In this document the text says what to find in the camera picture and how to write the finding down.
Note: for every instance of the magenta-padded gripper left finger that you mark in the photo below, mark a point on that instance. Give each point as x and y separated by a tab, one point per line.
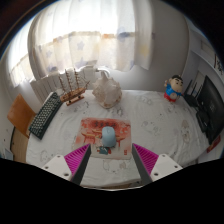
58	166

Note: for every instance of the black monitor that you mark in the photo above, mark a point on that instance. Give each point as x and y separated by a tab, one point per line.
215	108

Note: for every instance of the black monitor stand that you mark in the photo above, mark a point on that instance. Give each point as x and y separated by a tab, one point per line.
202	120

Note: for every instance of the white wall shelf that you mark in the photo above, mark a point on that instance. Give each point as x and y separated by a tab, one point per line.
206	50

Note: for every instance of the dark keyboard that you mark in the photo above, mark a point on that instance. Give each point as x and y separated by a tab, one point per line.
45	116

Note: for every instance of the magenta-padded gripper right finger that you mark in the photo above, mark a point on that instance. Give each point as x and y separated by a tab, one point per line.
165	165

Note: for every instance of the white star-print curtain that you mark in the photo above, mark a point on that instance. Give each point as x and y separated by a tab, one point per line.
93	36

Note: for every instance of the cartoon boy clock figure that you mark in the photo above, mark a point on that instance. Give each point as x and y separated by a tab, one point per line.
173	89

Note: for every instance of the large white conch shell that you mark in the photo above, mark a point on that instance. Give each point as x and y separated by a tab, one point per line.
107	93

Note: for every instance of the wooden sailing ship model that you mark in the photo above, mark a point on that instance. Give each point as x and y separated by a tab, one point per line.
73	95

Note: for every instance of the orange wooden chair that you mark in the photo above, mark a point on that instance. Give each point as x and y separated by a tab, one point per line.
20	115

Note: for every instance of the white radiator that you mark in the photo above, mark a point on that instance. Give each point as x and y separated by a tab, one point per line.
45	85

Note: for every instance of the light blue computer mouse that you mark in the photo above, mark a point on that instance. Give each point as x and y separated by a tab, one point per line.
109	137

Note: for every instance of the white printed tablecloth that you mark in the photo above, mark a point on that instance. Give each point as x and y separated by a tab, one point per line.
156	133

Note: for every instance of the red paper packet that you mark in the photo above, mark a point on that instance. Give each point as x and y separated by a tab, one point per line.
213	144

